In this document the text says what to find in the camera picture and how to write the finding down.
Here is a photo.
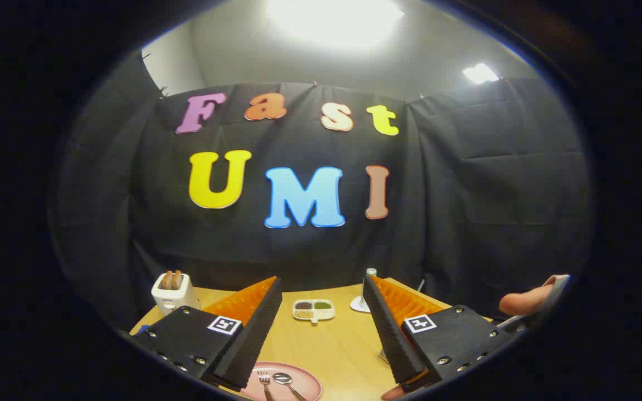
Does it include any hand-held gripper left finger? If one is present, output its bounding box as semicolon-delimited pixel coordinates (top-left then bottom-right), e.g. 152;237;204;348
130;276;284;392

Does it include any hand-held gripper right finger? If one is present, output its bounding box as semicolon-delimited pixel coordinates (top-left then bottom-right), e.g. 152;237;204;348
362;273;518;393

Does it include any wooden-handled metal spoon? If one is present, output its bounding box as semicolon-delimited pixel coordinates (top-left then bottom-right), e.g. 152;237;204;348
273;372;308;401

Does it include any white divided seasoning tray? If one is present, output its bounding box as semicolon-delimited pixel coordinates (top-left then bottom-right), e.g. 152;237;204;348
292;299;335;325

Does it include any white plastic drink bottle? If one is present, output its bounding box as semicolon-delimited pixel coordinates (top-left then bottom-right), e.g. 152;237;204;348
361;268;378;304

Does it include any pink round plate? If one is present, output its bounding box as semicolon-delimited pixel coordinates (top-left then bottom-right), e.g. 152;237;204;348
240;362;323;401

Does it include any white toaster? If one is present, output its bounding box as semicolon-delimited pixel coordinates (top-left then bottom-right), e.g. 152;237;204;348
151;272;202;317

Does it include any small ceiling light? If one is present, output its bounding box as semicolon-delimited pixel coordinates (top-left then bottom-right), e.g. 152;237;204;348
462;62;500;85

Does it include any large ceiling light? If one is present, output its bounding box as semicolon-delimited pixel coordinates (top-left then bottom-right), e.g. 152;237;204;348
265;0;405;53

